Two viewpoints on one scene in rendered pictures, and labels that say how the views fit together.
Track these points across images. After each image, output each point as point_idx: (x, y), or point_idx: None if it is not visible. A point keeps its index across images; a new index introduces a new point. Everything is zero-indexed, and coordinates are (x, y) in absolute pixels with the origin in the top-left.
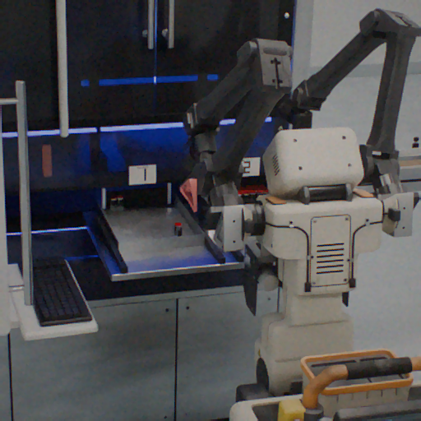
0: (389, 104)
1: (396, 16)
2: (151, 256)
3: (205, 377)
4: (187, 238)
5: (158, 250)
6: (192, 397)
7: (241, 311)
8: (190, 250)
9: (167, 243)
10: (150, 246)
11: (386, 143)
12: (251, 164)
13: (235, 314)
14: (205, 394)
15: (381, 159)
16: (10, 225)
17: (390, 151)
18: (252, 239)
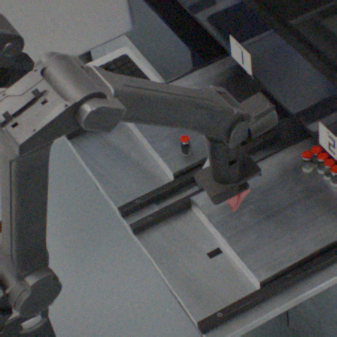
0: (1, 211)
1: (44, 92)
2: (121, 146)
3: (308, 319)
4: (160, 159)
5: (142, 146)
6: (299, 323)
7: (335, 298)
8: (153, 174)
9: (149, 147)
10: (138, 135)
11: (5, 256)
12: (335, 145)
13: (329, 294)
14: (309, 334)
15: (7, 269)
16: (185, 13)
17: (12, 272)
18: (207, 226)
